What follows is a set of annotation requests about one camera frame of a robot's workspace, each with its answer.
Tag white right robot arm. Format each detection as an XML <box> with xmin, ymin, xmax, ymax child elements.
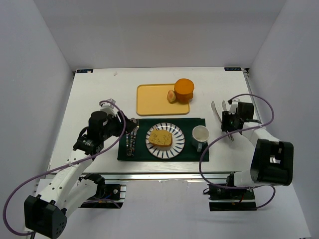
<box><xmin>221</xmin><ymin>100</ymin><xmax>294</xmax><ymax>187</ymax></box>

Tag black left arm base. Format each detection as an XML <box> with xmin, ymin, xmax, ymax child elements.
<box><xmin>77</xmin><ymin>174</ymin><xmax>126</xmax><ymax>209</ymax></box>

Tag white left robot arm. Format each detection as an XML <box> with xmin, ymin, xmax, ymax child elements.
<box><xmin>24</xmin><ymin>111</ymin><xmax>137</xmax><ymax>239</ymax></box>

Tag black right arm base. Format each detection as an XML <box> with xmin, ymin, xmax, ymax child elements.
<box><xmin>203</xmin><ymin>185</ymin><xmax>257</xmax><ymax>212</ymax></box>

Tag steel table knife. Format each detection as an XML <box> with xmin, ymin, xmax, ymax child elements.
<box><xmin>126</xmin><ymin>133</ymin><xmax>130</xmax><ymax>157</ymax></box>

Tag steel fork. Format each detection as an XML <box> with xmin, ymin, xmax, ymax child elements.
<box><xmin>131</xmin><ymin>132</ymin><xmax>137</xmax><ymax>157</ymax></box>

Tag dark green cloth placemat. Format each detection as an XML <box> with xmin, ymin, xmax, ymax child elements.
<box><xmin>117</xmin><ymin>118</ymin><xmax>206</xmax><ymax>162</ymax></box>

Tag yellow plastic tray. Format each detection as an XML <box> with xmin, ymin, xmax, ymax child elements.
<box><xmin>136</xmin><ymin>84</ymin><xmax>190</xmax><ymax>116</ymax></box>

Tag blue label sticker right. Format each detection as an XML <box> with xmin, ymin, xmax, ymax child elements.
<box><xmin>224</xmin><ymin>67</ymin><xmax>242</xmax><ymax>71</ymax></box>

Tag blue label sticker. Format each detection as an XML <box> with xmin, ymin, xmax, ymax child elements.
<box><xmin>76</xmin><ymin>69</ymin><xmax>93</xmax><ymax>74</ymax></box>
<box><xmin>224</xmin><ymin>67</ymin><xmax>242</xmax><ymax>71</ymax></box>

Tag grey ceramic mug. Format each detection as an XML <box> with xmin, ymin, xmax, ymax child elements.
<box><xmin>191</xmin><ymin>125</ymin><xmax>210</xmax><ymax>152</ymax></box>

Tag small pink filled roll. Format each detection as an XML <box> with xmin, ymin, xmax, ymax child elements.
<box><xmin>167</xmin><ymin>90</ymin><xmax>176</xmax><ymax>104</ymax></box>

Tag white blue striped plate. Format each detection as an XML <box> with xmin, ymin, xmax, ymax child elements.
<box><xmin>145</xmin><ymin>122</ymin><xmax>185</xmax><ymax>160</ymax></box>

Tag blue label sticker left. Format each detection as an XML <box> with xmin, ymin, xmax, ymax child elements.
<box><xmin>76</xmin><ymin>69</ymin><xmax>93</xmax><ymax>74</ymax></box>

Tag orange round cake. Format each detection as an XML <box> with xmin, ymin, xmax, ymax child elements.
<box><xmin>174</xmin><ymin>78</ymin><xmax>194</xmax><ymax>104</ymax></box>

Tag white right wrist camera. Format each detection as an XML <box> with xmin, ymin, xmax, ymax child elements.
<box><xmin>228</xmin><ymin>99</ymin><xmax>240</xmax><ymax>115</ymax></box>

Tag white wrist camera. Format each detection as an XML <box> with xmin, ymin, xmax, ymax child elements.
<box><xmin>99</xmin><ymin>98</ymin><xmax>117</xmax><ymax>116</ymax></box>
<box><xmin>228</xmin><ymin>99</ymin><xmax>240</xmax><ymax>115</ymax></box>

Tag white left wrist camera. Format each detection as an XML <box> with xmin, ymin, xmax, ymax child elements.
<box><xmin>99</xmin><ymin>98</ymin><xmax>117</xmax><ymax>116</ymax></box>

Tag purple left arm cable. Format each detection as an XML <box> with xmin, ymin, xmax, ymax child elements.
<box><xmin>2</xmin><ymin>99</ymin><xmax>127</xmax><ymax>235</ymax></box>

